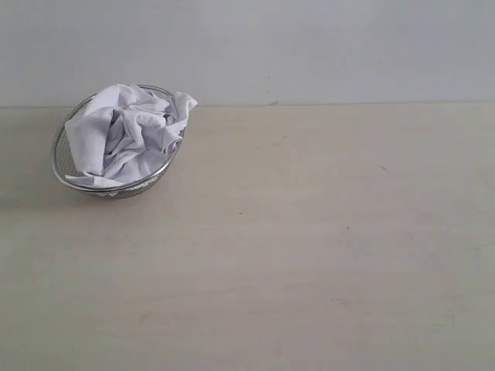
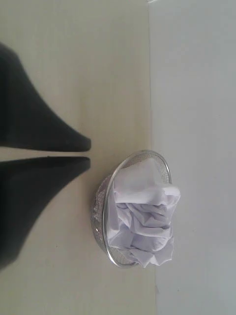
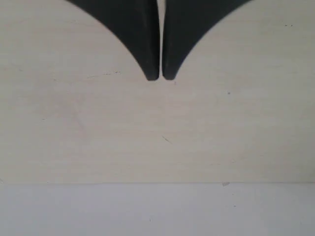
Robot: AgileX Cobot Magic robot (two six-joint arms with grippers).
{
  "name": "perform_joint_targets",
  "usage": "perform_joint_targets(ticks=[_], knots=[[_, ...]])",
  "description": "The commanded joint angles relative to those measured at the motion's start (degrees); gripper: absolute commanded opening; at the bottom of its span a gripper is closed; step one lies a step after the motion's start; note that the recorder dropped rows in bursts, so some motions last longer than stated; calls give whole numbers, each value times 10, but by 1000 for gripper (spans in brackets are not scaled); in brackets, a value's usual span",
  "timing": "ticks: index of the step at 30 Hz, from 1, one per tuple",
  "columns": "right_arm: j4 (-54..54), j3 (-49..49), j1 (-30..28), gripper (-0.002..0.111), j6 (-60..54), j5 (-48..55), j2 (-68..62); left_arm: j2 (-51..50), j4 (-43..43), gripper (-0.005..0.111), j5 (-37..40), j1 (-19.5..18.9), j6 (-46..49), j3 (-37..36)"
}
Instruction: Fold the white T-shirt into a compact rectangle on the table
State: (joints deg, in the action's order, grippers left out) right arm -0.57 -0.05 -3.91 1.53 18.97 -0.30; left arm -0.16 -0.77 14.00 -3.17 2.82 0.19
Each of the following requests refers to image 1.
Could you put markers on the white t-shirt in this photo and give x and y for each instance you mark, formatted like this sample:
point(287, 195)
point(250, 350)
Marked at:
point(125, 134)

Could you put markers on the metal wire mesh basket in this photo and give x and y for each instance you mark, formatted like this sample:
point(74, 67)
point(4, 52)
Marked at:
point(63, 164)

